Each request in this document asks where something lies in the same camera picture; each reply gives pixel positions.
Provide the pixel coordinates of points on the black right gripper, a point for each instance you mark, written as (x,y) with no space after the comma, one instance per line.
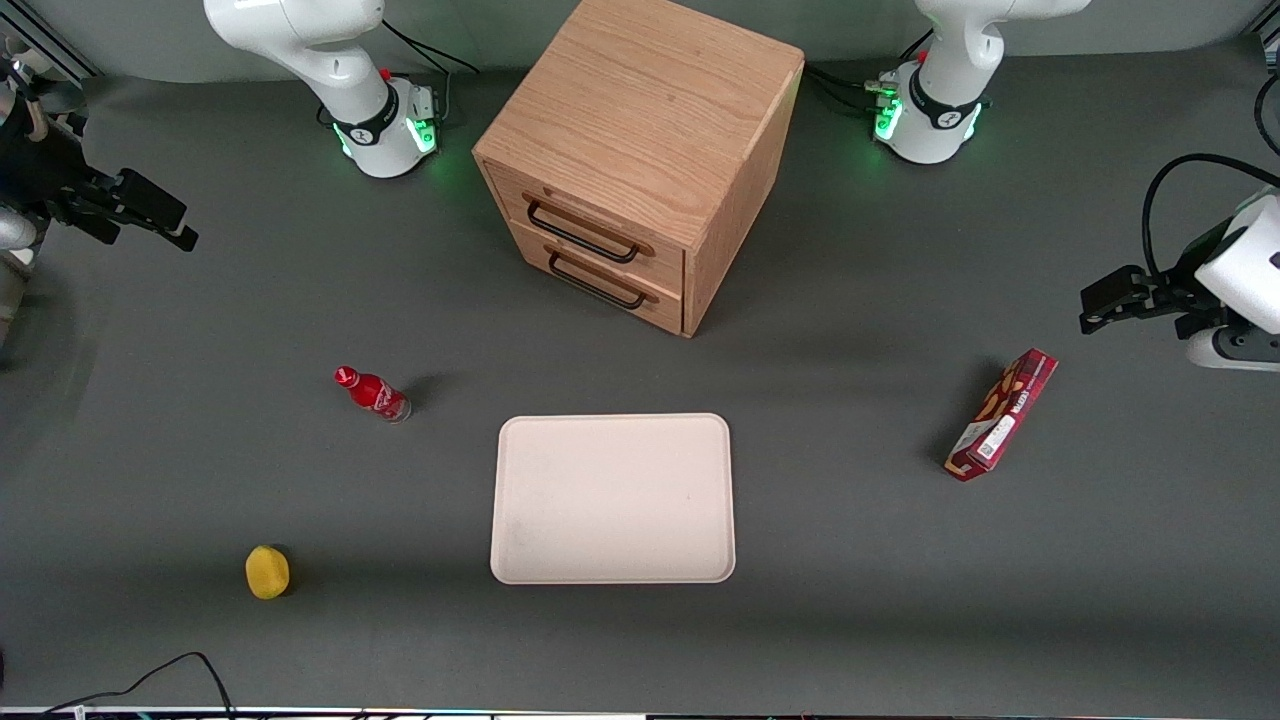
(40,170)

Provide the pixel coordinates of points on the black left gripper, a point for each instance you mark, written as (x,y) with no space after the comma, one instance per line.
(1186,280)

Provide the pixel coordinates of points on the wooden drawer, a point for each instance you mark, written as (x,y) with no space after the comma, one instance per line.
(660,305)
(600,215)

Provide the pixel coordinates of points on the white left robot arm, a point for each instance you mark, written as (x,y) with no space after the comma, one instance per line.
(940,110)

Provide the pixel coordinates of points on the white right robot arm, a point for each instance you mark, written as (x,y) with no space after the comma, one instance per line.
(340,90)

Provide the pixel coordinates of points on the oak wooden drawer cabinet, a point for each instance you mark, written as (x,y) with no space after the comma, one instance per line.
(650,100)

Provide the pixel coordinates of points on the red snack box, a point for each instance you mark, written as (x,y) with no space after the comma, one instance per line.
(1002,415)

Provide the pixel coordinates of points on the red soda bottle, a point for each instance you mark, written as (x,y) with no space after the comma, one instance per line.
(375,395)

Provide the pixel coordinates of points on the yellow sponge ball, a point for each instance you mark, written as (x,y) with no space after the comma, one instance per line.
(267,572)

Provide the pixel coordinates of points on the beige plastic tray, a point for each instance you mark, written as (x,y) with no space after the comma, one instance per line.
(612,498)

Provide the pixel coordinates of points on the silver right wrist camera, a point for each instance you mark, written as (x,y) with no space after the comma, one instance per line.
(15,235)

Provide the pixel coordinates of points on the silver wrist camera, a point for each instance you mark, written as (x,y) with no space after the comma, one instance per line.
(1240,350)
(15,235)

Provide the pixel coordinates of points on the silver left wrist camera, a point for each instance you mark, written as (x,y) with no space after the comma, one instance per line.
(1240,350)

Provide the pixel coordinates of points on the aluminium frame profile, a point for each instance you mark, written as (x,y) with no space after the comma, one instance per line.
(50,50)
(1265,45)

